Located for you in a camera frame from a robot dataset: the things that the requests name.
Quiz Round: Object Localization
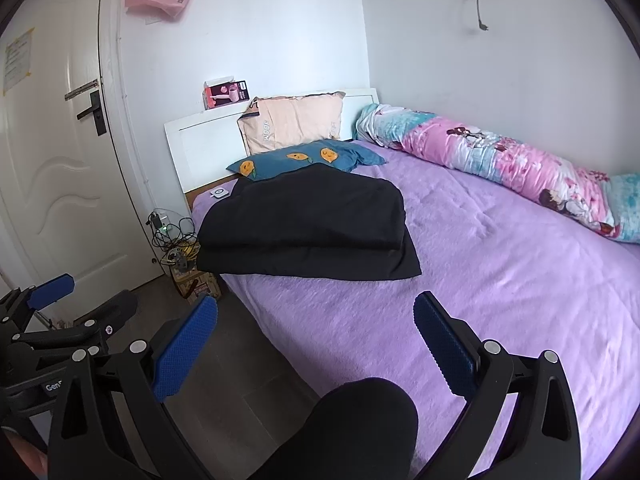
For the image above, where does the paper door notice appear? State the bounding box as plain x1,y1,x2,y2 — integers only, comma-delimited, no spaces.
2,27,36,96

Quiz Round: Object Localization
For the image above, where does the white headboard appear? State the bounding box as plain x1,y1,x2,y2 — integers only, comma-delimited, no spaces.
164,88,379,196

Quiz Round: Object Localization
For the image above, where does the rolled floral quilt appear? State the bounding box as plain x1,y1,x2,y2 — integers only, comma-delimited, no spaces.
352,103,640,245

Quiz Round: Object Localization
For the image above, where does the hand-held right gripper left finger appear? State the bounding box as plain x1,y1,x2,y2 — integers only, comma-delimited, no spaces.
47,294,221,480

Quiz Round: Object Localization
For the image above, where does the person's left hand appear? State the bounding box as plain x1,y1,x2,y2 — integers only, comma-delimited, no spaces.
5,430,49,476

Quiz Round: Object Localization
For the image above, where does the blue orange-print pillow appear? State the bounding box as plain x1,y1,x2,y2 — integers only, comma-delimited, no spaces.
226,141,388,181

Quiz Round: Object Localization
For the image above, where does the peach pillow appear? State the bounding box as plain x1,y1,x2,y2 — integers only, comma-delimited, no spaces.
236,91,347,157

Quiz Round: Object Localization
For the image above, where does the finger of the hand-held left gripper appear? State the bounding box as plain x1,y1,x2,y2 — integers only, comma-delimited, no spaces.
12,290,139,356
0,273,76,334

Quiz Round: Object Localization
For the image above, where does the silver door bolt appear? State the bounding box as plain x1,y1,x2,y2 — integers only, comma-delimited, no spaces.
64,79,99,101

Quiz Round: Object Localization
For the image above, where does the white door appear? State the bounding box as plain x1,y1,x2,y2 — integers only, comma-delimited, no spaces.
0,0,166,321

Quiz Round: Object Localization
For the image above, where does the black door handle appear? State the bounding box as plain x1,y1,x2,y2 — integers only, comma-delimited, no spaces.
76,91,108,136

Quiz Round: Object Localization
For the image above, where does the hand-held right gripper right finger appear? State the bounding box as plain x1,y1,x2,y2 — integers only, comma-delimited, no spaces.
413,291,583,480

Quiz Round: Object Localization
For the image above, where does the pink product box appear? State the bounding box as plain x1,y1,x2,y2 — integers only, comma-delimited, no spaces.
202,78,248,111

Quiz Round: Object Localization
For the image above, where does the tangle of charger cables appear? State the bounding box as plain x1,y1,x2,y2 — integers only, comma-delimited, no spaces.
146,207,201,261

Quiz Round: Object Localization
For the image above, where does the purple bed blanket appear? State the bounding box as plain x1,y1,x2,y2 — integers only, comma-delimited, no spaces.
192,139,640,480

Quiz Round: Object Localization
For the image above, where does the black fleece jacket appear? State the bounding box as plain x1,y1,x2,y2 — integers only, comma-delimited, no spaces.
197,165,406,251

